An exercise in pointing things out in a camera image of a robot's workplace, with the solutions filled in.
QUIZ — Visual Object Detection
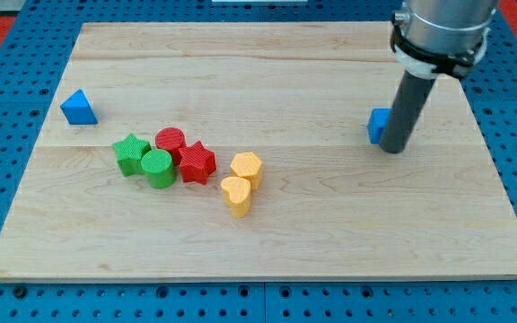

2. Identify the red cylinder block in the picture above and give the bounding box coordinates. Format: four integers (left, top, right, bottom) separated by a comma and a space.
155, 127, 187, 166

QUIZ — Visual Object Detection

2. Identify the red star block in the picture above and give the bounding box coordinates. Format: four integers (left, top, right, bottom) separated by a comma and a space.
179, 141, 216, 185

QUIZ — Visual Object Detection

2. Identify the green star block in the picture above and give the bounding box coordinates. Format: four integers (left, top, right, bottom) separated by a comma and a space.
112, 134, 152, 177

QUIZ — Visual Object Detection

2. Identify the yellow hexagon block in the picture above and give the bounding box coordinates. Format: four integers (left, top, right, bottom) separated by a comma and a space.
230, 152, 263, 190

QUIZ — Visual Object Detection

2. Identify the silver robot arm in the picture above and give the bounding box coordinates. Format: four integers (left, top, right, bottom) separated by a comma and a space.
390, 0, 499, 80

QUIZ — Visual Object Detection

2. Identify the green cylinder block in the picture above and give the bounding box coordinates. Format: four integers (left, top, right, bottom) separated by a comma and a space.
140, 149, 176, 189

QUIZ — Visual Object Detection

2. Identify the blue triangle block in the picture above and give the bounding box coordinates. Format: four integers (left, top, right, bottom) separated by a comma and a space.
60, 89, 98, 126

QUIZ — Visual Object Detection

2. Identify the yellow heart block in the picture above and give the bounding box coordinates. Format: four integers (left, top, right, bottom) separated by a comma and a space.
221, 176, 251, 218

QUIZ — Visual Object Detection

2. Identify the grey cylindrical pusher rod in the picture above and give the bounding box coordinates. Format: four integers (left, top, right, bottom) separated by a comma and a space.
379, 71, 435, 153

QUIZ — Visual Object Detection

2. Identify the blue cube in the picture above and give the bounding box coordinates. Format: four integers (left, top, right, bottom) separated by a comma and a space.
367, 108, 390, 144

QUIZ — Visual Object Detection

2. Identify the wooden board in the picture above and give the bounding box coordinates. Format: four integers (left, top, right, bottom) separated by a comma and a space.
0, 22, 517, 284

